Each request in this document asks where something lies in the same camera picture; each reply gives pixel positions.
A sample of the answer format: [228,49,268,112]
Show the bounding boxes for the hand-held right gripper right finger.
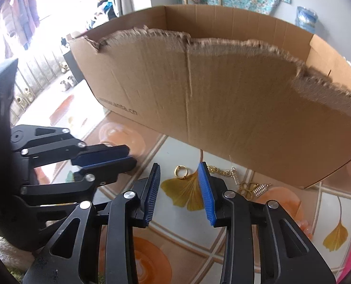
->
[197,162,337,284]

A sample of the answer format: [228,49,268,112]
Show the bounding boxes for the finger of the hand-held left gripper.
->
[11,124,130,168]
[20,156,138,198]

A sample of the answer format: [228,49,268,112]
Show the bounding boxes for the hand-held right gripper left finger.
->
[23,163,162,284]

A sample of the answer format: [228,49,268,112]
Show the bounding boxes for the gold chain bracelet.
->
[208,166,239,185]

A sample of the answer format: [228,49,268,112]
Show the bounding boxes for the brown cardboard box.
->
[68,4,351,189]

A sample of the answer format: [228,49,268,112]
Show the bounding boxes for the gold hook earring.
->
[237,182,260,199]

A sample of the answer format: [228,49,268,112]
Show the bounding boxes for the silver bar earring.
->
[254,183,271,196]

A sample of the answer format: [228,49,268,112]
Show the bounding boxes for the white fleece cloth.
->
[0,225,34,273]

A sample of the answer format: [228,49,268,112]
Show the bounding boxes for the leaf patterned tablecloth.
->
[11,86,351,284]

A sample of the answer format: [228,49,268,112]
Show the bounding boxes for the black board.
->
[63,50,87,83]

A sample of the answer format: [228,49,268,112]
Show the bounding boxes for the pile of clothes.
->
[88,0,119,30]

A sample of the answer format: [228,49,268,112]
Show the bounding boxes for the hanging jackets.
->
[0,0,41,51]

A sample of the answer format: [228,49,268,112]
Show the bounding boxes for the blue water bottle pack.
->
[295,6,318,34]

